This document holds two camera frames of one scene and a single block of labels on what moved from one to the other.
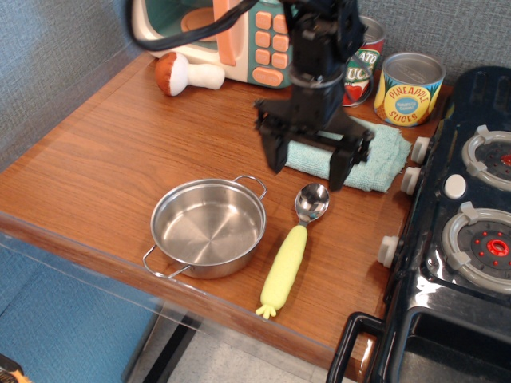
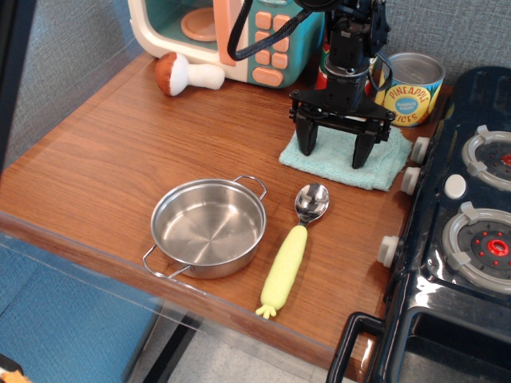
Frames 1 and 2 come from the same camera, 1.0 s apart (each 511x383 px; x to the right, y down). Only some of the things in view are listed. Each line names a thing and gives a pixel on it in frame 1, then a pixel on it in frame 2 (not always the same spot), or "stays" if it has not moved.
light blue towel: (388, 159) stays
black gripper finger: (276, 148) to (306, 131)
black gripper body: (312, 113) to (342, 106)
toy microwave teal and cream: (252, 48) stays
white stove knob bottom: (387, 250) stays
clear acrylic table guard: (73, 313) stays
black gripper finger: (341, 162) to (364, 144)
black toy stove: (446, 266) stays
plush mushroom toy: (175, 74) stays
